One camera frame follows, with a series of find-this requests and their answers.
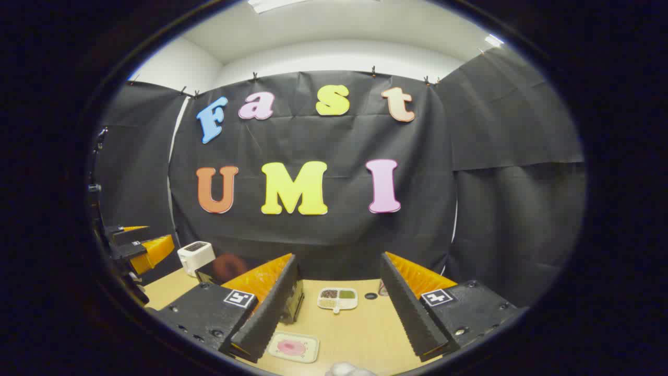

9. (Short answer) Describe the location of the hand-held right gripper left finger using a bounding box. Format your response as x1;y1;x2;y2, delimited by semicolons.
151;253;304;365

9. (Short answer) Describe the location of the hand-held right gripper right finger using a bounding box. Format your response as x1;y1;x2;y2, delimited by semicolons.
379;252;522;362

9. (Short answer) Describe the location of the black backdrop cloth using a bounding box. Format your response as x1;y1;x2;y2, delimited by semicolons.
94;50;588;309

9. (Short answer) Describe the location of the black electric oven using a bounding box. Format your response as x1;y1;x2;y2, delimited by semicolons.
195;254;305;323

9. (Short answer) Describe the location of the cream rectangular plate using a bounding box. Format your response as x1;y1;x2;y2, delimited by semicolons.
266;331;320;364

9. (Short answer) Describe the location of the white toaster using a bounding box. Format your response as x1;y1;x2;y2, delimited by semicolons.
177;241;216;277

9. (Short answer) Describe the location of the pink doughnut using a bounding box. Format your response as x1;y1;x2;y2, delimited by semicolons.
277;339;306;358

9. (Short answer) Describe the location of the white divided plate with grains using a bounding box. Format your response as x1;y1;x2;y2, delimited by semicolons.
317;287;359;314

